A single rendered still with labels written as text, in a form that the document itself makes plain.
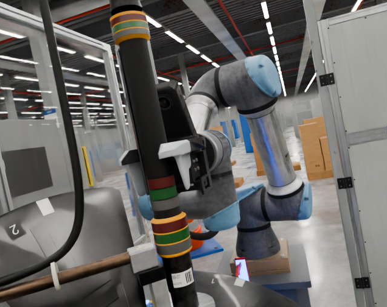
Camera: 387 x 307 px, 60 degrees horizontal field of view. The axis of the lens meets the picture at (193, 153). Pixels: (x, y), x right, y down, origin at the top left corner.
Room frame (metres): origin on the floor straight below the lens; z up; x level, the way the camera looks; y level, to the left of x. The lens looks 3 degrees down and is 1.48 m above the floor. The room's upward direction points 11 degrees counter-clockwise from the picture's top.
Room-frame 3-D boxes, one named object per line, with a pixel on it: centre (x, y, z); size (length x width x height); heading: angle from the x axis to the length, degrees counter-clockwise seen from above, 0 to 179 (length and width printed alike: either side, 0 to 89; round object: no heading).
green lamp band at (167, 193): (0.40, 0.04, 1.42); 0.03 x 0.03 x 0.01
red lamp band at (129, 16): (0.40, 0.04, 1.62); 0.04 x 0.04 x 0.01
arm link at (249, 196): (1.13, -0.16, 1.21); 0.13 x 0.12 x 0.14; 60
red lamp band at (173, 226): (0.40, 0.04, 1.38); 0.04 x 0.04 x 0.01
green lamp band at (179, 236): (0.40, 0.04, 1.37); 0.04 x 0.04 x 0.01
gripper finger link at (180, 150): (0.40, 0.02, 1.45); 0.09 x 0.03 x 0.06; 173
